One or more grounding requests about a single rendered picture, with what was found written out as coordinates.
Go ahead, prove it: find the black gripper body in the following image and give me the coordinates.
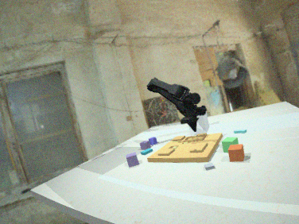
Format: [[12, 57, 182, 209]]
[[181, 105, 199, 125]]

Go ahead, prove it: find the teal square block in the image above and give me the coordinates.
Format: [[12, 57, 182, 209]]
[[141, 149, 153, 155]]

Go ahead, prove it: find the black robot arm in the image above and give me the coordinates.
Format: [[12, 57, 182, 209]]
[[147, 78, 207, 116]]

